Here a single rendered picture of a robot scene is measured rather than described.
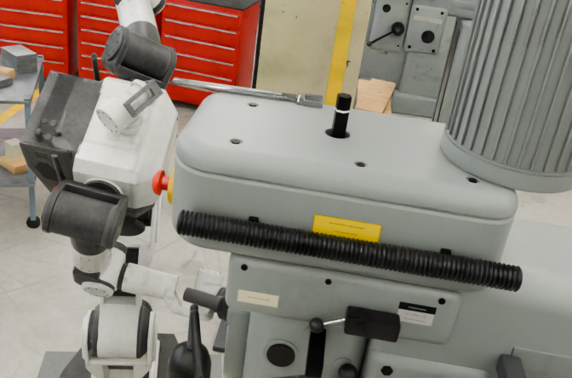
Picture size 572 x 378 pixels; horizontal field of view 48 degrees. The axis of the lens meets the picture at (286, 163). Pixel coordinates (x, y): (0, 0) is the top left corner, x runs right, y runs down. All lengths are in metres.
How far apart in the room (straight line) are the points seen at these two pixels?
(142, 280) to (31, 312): 1.97
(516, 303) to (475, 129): 0.26
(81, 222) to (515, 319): 0.84
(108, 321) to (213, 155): 1.05
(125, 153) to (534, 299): 0.87
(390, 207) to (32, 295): 2.99
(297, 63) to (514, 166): 1.91
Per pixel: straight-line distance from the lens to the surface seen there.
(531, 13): 0.84
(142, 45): 1.58
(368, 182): 0.84
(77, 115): 1.49
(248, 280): 0.94
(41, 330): 3.47
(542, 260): 1.03
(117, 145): 1.44
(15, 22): 6.35
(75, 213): 1.37
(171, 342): 2.51
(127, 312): 1.83
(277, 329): 1.02
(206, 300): 1.61
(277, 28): 2.69
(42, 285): 3.75
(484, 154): 0.89
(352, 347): 1.03
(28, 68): 4.26
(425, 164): 0.90
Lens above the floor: 2.25
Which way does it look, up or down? 26 degrees down
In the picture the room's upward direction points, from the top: 8 degrees clockwise
